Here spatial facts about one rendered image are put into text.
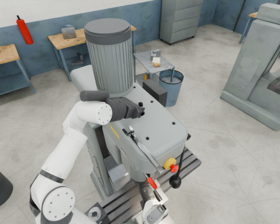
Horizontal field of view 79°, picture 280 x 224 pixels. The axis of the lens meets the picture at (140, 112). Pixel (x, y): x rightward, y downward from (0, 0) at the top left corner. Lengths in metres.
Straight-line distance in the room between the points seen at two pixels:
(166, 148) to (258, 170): 2.66
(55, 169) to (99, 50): 0.49
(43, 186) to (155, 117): 0.50
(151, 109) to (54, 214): 0.55
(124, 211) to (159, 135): 1.00
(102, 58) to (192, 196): 2.29
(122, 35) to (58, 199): 0.60
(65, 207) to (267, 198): 2.84
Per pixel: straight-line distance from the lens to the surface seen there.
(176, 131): 0.75
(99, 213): 1.42
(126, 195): 1.64
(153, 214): 0.80
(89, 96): 0.54
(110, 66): 0.79
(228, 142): 3.37
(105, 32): 0.75
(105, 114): 0.53
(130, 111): 0.65
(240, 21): 7.87
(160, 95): 1.18
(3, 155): 3.62
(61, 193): 0.51
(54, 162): 0.52
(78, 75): 1.37
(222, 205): 2.79
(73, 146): 0.52
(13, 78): 4.92
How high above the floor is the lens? 2.46
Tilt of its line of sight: 45 degrees down
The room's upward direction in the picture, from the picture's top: straight up
